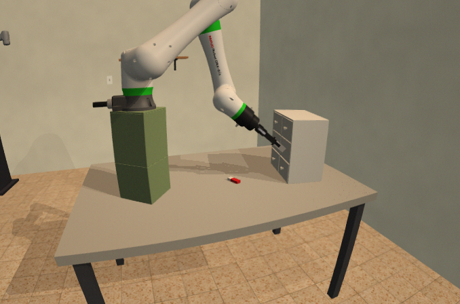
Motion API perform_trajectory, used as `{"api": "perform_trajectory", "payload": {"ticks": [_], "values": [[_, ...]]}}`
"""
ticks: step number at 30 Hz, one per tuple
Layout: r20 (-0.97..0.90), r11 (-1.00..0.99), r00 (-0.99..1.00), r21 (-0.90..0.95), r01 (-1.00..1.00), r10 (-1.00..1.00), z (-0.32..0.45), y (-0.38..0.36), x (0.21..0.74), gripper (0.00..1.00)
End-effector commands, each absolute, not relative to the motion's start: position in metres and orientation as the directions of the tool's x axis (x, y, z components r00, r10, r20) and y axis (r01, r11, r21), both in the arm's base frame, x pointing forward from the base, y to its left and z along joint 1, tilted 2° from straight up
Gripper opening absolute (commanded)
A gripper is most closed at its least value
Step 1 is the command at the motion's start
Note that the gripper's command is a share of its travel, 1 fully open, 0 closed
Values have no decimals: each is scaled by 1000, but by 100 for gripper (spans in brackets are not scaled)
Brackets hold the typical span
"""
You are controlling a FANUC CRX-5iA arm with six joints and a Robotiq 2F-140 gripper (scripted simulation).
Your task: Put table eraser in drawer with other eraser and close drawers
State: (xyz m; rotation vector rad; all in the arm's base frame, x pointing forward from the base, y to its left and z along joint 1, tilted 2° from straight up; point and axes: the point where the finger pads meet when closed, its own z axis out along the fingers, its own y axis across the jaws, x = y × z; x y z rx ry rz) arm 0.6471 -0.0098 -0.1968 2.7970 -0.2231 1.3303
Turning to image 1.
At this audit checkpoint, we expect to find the small beige chest of drawers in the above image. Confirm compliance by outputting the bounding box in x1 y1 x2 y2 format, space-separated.
273 110 329 184

